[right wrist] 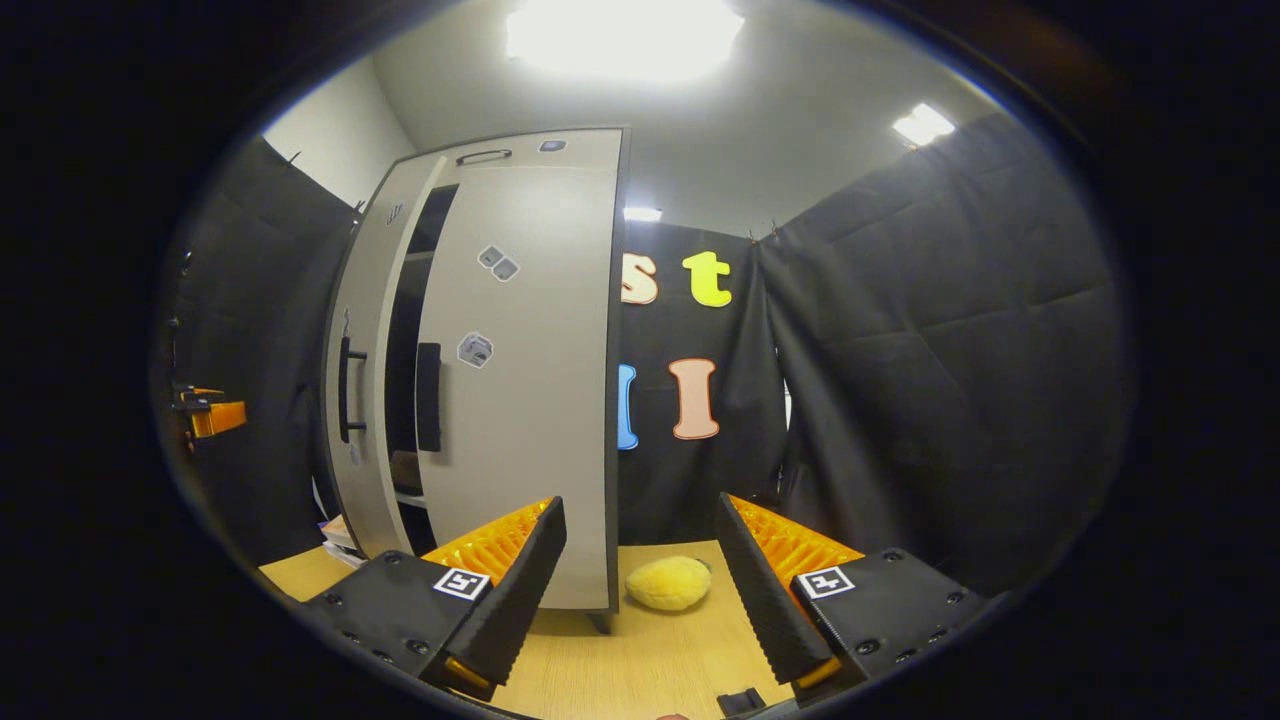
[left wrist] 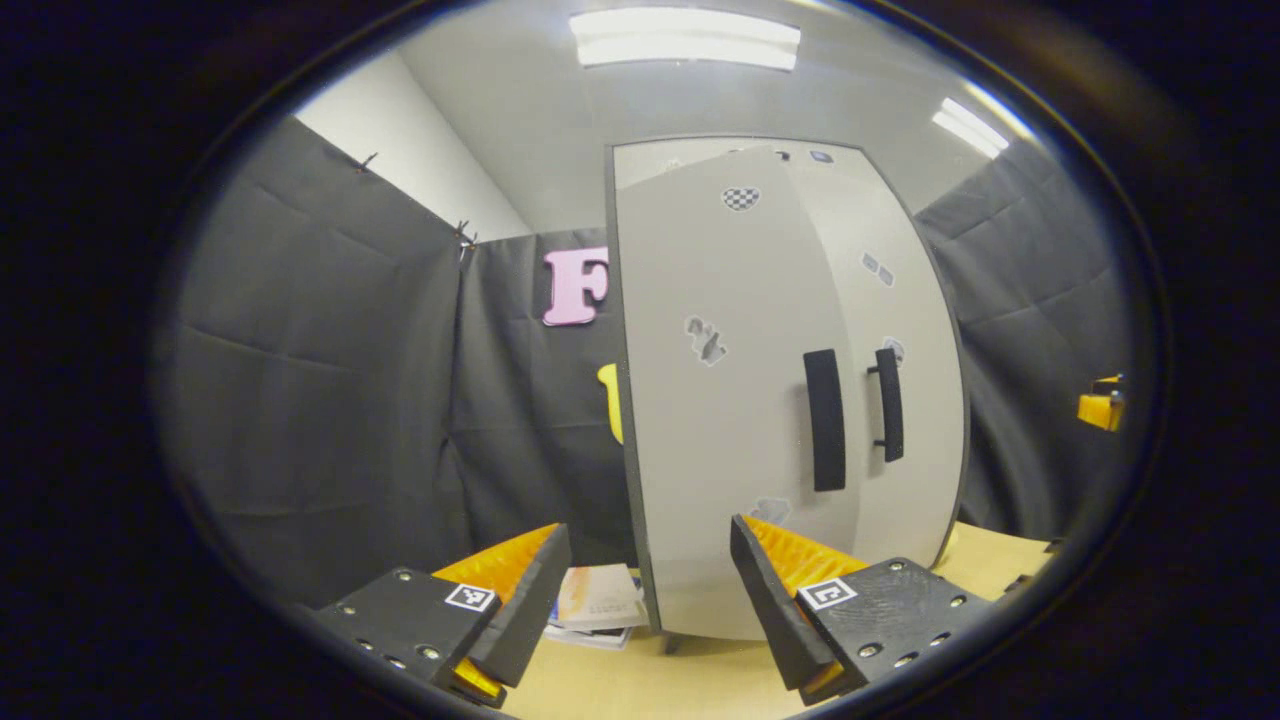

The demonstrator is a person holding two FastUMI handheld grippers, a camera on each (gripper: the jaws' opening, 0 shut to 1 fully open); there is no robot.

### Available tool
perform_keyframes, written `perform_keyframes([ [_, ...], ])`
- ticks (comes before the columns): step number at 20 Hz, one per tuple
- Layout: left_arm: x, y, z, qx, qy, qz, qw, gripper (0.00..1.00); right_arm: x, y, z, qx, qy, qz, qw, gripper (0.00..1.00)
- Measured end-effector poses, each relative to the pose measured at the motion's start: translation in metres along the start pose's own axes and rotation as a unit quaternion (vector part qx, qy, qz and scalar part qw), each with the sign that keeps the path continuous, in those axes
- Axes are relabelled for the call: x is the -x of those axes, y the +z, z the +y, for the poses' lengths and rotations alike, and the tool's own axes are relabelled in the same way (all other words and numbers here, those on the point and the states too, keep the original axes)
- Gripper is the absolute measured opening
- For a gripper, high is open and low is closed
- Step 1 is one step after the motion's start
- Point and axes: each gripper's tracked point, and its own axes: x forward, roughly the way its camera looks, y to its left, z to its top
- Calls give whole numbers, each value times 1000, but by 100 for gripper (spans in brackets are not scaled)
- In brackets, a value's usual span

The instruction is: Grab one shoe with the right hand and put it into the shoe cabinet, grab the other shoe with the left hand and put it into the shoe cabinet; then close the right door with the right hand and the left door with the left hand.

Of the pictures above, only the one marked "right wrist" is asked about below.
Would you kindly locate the grey cabinet drawer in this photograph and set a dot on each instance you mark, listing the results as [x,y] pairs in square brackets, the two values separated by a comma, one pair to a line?
[560,148]

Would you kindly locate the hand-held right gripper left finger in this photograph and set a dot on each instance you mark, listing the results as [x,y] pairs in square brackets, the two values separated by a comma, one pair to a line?
[515,590]

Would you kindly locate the white flat box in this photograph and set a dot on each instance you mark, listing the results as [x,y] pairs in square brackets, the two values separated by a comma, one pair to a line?
[342,540]

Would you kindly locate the ceiling light panel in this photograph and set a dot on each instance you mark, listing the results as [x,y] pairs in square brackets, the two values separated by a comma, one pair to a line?
[625,38]
[642,214]
[923,125]

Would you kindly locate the yellow plush toy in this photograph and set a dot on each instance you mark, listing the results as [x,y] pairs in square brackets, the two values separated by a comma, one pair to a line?
[668,584]

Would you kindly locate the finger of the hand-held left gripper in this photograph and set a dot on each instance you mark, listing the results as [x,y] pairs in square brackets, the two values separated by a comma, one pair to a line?
[222,418]
[200,393]

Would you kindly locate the grey cabinet door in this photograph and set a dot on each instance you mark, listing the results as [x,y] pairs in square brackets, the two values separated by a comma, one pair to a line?
[370,280]
[540,400]

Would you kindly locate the black backdrop cloth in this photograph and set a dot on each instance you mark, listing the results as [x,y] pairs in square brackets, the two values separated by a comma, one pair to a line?
[960,380]
[270,330]
[740,480]

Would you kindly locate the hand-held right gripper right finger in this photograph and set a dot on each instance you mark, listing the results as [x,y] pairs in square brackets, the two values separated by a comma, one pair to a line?
[768,600]

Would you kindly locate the grey shoe cabinet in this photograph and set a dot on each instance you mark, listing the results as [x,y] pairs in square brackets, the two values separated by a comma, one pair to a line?
[580,145]

